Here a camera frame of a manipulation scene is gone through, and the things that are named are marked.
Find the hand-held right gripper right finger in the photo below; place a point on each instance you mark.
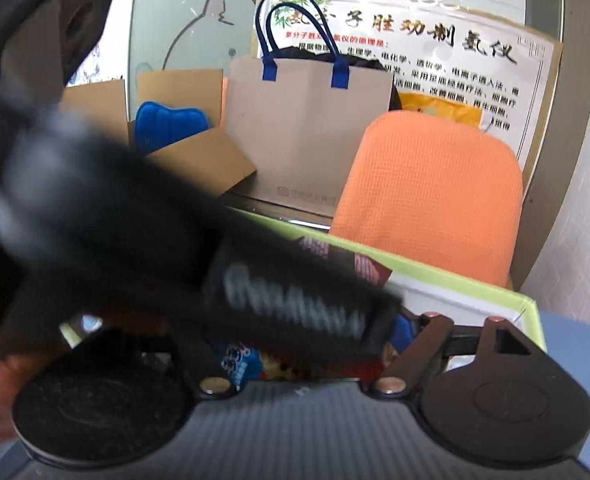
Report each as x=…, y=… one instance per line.
x=405, y=332

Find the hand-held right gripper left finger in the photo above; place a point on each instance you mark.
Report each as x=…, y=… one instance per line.
x=201, y=360

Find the blue snack packet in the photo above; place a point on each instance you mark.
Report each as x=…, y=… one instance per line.
x=235, y=365

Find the red snack packet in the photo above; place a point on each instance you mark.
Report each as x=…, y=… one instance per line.
x=370, y=270

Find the green cardboard box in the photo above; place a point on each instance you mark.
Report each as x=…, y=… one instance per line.
x=475, y=295

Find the person's left hand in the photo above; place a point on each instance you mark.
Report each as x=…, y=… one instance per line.
x=0, y=390

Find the open cardboard box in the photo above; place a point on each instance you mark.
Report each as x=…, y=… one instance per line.
x=200, y=160

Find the blue plastic item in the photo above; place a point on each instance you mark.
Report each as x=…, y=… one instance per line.
x=170, y=125

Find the cat outline sticker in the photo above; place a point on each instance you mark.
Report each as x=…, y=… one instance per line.
x=210, y=25

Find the yellow bag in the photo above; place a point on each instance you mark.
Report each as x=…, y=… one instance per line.
x=450, y=110

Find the framed poster board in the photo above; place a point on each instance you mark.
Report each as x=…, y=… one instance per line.
x=450, y=45

